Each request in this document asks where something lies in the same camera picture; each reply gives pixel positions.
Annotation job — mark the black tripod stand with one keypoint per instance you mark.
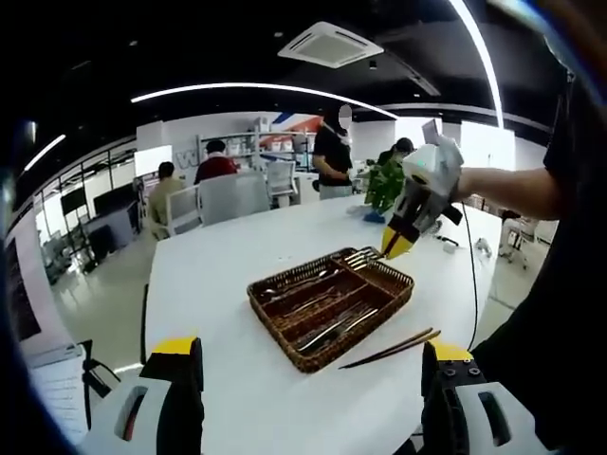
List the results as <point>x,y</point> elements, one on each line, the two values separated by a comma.
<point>86,374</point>

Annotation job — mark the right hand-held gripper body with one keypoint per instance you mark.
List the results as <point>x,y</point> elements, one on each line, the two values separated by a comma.
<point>436,166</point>

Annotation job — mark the wide black monitor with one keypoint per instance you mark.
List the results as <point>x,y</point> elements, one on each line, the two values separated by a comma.
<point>114,199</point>

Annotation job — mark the white storage shelves with boxes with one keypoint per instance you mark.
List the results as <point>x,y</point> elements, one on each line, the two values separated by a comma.
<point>246,144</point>

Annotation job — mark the white mesh office chair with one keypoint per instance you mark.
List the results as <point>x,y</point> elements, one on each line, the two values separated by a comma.
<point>282,182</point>

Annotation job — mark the long curved ceiling light strip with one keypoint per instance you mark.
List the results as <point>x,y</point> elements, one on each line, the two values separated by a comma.
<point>237,85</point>

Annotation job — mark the brown wooden chopstick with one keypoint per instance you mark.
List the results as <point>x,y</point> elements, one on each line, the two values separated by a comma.
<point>429,337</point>
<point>379,353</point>

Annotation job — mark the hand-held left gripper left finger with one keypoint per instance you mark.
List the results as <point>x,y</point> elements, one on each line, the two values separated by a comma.
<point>180,393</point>

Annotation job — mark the black television on stand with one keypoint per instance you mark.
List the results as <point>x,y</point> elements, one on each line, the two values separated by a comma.
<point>72,203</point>

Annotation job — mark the white ceiling air conditioner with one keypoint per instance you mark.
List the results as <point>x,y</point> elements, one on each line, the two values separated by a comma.
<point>332,45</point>

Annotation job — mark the silver spoon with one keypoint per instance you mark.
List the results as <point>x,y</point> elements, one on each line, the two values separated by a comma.
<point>322,277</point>

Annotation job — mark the white wall screen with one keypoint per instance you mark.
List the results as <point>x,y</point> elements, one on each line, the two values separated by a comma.
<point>152,161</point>

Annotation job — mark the small black and white device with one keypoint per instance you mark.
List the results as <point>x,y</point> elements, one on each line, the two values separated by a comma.
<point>449,247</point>

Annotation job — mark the small white object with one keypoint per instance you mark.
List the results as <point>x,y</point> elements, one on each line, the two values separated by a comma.
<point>483,246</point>

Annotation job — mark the green potted plant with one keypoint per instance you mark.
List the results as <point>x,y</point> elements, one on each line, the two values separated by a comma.
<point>384,182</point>

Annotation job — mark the white laptop computer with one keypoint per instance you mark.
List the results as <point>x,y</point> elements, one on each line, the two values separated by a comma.
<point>52,332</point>

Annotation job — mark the studio light on stand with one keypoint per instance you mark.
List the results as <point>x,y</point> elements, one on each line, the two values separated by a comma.
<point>430,130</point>

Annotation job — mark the person's black shirt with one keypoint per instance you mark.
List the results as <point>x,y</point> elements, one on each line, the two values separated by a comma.
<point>545,355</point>

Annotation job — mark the small blue object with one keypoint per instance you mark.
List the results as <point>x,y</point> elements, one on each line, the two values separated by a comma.
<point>373,218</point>

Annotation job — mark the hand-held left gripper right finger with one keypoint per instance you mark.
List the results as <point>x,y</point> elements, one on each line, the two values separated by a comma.
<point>446,393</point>

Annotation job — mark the brown wicker utensil storage tray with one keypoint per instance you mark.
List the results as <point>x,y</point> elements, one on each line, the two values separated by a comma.
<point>393,284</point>

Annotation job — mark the silver table knife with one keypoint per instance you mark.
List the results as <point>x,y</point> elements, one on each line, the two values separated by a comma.
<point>322,337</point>

